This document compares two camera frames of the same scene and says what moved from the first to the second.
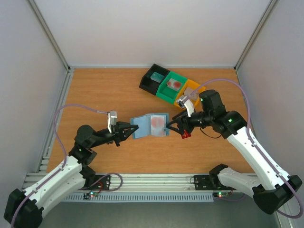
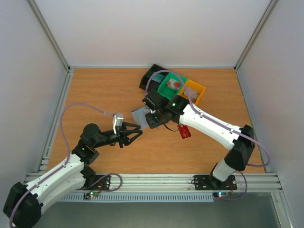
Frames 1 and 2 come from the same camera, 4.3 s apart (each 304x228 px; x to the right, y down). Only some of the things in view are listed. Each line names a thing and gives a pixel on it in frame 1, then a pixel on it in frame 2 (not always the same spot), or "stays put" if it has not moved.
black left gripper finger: [127, 132] → [130, 132]
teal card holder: [151, 125] → [139, 116]
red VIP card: [185, 135] stays put
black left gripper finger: [123, 125] stays put
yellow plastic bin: [191, 90] stays put
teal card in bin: [156, 77] stays put
